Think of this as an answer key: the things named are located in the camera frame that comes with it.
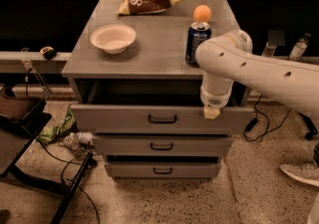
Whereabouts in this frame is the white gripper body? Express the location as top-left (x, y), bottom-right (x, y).
top-left (200, 87), bottom-right (231, 108)

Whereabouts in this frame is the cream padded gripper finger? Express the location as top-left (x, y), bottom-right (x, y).
top-left (203, 106), bottom-right (220, 119)

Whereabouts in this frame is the grey top drawer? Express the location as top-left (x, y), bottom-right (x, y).
top-left (70, 80), bottom-right (255, 135)

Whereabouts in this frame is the grey drawer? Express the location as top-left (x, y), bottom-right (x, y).
top-left (70, 80), bottom-right (255, 135)
top-left (105, 162), bottom-right (221, 179)
top-left (93, 134), bottom-right (232, 157)

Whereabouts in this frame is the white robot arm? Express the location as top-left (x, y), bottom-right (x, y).
top-left (195, 30), bottom-right (319, 122)

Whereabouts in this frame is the grey drawer cabinet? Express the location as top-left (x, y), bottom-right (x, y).
top-left (63, 0), bottom-right (247, 164)

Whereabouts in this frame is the grey bottom drawer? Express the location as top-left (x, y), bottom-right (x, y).
top-left (105, 162), bottom-right (221, 179)

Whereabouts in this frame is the grey middle drawer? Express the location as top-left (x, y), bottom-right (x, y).
top-left (93, 134), bottom-right (232, 157)

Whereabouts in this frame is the blue soda can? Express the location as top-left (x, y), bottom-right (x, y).
top-left (185, 22), bottom-right (211, 67)

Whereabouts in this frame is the clear water bottle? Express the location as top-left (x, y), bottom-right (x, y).
top-left (262, 45), bottom-right (276, 58)

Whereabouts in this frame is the orange fruit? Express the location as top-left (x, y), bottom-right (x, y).
top-left (192, 5), bottom-right (211, 22)

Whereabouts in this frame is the black office chair base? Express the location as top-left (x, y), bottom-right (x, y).
top-left (302, 114), bottom-right (318, 140)

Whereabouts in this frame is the grey sneaker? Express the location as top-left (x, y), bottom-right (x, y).
top-left (280, 163), bottom-right (319, 187)

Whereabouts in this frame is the white bowl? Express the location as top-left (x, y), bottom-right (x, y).
top-left (91, 25), bottom-right (137, 54)

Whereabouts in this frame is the green snack bag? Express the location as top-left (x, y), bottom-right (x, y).
top-left (36, 110), bottom-right (77, 145)

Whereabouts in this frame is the yellow black tape measure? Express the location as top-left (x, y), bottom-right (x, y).
top-left (40, 46), bottom-right (57, 60)

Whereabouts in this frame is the black stand with tray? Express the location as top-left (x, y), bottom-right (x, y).
top-left (0, 87), bottom-right (93, 224)

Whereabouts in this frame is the black power cable adapter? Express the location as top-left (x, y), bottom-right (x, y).
top-left (242, 94), bottom-right (293, 143)

